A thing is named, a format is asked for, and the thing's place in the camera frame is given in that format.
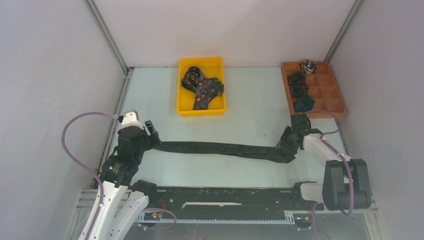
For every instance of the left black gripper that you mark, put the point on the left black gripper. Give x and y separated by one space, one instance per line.
153 135

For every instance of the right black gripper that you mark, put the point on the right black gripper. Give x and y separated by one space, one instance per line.
282 143

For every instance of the dark green leaf tie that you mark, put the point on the dark green leaf tie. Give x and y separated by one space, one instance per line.
283 155

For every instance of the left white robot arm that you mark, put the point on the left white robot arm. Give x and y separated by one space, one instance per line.
118 203

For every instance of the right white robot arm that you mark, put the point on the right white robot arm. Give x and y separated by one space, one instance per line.
346 184

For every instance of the teal rolled tie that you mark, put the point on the teal rolled tie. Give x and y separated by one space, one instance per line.
304 104

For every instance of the dark rolled tie middle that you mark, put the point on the dark rolled tie middle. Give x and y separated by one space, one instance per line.
299 89

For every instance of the dark rolled tie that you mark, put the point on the dark rolled tie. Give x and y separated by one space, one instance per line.
299 89
296 77

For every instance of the dark rolled tie upper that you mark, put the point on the dark rolled tie upper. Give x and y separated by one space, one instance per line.
296 77

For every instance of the brown wooden compartment tray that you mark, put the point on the brown wooden compartment tray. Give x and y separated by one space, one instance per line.
323 88

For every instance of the floral paisley tie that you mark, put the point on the floral paisley tie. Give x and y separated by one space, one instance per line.
196 82

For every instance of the dark green floral tie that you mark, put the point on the dark green floral tie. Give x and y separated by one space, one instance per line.
216 87

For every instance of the white patterned rolled tie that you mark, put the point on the white patterned rolled tie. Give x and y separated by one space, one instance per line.
308 67

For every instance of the yellow plastic bin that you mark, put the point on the yellow plastic bin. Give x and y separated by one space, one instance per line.
212 67

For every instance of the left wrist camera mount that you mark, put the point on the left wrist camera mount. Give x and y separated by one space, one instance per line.
130 119

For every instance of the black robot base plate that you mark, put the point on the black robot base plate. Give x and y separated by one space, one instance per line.
206 204

